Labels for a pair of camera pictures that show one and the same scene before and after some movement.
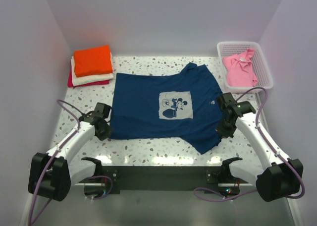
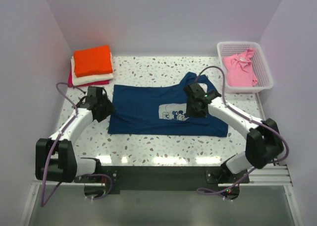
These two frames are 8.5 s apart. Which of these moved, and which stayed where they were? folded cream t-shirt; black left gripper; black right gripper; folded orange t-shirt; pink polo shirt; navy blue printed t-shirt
Moved: black right gripper; black left gripper; navy blue printed t-shirt
Stayed: folded cream t-shirt; folded orange t-shirt; pink polo shirt
